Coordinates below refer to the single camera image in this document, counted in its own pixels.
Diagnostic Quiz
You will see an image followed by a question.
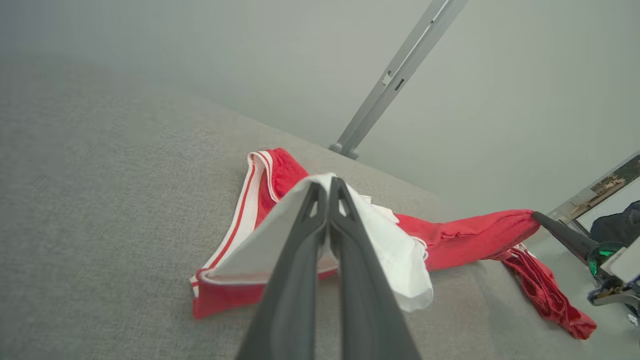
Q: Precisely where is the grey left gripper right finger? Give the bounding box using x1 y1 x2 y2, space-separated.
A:
328 178 421 360

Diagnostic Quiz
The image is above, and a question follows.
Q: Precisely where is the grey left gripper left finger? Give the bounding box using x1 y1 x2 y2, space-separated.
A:
235 180 329 360

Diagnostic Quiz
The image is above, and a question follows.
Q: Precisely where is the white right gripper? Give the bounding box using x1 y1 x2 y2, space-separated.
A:
531 210 640 284

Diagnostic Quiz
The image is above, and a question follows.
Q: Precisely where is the red garment with white panel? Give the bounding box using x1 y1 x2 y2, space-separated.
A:
190 147 598 341

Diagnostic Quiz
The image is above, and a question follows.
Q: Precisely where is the dark blue fabric object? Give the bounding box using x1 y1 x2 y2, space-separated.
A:
590 200 640 247

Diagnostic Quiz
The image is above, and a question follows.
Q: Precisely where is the grey fabric sofa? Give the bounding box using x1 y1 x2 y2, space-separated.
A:
0 50 640 360

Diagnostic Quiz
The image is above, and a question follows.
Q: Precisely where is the grey metal partition post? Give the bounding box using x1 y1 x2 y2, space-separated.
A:
329 0 469 161
547 151 640 236

